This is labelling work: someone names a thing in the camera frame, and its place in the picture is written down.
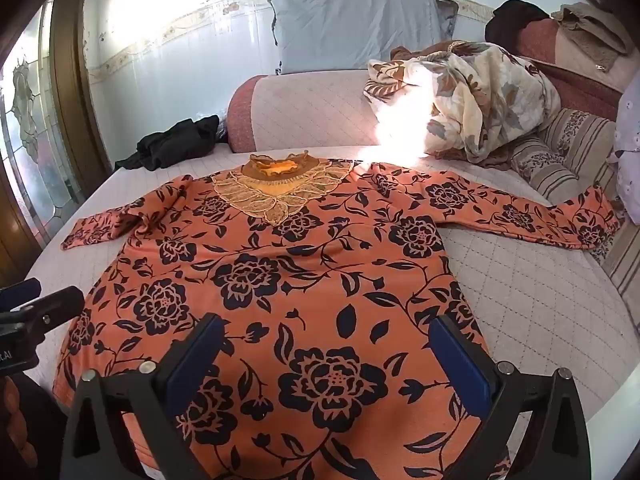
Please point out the black garment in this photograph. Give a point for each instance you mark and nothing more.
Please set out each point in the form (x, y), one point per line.
(515, 15)

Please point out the striped pillow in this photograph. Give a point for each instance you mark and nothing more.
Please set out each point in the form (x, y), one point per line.
(565, 155)

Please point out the lilac floral cloth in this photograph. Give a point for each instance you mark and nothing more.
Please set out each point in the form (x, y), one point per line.
(627, 135)

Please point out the wooden door frame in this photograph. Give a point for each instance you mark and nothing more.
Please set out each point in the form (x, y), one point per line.
(75, 85)

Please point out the beige garment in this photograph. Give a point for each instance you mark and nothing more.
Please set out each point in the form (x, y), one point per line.
(590, 30)

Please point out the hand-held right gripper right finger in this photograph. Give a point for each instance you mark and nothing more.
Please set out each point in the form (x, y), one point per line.
(460, 365)

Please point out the orange floral shirt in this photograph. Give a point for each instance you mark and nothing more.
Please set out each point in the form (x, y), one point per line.
(300, 285)

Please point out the dark red blanket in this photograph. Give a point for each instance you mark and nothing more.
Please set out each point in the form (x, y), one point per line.
(575, 80)

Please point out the pink quilted bolster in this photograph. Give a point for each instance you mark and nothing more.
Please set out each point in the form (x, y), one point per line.
(300, 110)

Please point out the grey pillow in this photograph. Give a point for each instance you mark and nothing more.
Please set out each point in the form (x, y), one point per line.
(350, 25)

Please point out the floral quilt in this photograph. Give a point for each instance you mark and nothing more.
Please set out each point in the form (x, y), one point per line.
(480, 95)

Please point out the black cloth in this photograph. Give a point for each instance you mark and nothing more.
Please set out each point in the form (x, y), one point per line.
(175, 142)

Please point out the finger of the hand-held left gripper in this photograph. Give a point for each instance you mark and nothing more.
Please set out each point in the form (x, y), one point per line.
(20, 292)
(55, 305)

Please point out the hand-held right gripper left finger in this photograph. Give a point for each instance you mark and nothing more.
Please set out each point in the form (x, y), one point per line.
(195, 360)

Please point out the stained glass door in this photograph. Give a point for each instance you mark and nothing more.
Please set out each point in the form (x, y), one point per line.
(30, 135)

